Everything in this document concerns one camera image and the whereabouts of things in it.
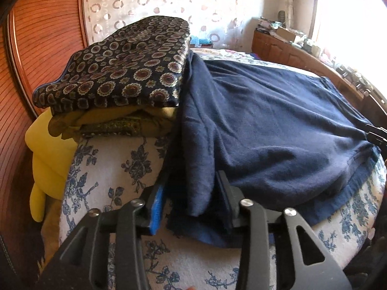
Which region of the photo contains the circle print sheer curtain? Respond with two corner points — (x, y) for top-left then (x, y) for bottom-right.
(81, 0), (264, 52)

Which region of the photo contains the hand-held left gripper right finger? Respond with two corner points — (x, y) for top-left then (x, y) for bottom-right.
(216, 171), (353, 290)

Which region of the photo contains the window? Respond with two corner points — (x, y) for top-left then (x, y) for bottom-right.
(314, 0), (387, 80)

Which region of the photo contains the pale window curtain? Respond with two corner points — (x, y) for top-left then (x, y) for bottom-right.
(277, 0), (319, 34)

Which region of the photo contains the wooden side cabinet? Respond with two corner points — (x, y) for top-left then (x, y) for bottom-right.
(252, 28), (387, 120)

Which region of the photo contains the yellow pillow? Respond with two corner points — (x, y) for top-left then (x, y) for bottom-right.
(25, 109), (80, 223)

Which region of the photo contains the navy printed t-shirt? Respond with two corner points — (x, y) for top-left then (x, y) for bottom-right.
(165, 51), (382, 248)

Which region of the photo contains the cardboard box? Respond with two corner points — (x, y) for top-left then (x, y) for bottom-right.
(270, 26), (299, 43)

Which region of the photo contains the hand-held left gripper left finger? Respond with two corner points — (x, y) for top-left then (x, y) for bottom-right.
(39, 184), (167, 290)

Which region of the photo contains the blue tissue pack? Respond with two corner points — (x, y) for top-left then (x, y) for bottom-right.
(192, 35), (213, 47)

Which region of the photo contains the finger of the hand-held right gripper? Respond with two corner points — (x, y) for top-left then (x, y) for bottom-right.
(364, 123), (387, 155)

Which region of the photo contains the blue floral bed sheet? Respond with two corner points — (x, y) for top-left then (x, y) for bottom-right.
(59, 133), (387, 290)

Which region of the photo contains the wooden slatted wardrobe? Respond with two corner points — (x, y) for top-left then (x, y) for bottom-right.
(0, 0), (89, 248)

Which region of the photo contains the dark circle patterned cushion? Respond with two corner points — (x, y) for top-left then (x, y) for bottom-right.
(32, 16), (192, 116)

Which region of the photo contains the olive yellow folded cloth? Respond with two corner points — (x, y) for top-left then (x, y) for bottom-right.
(49, 104), (178, 142)

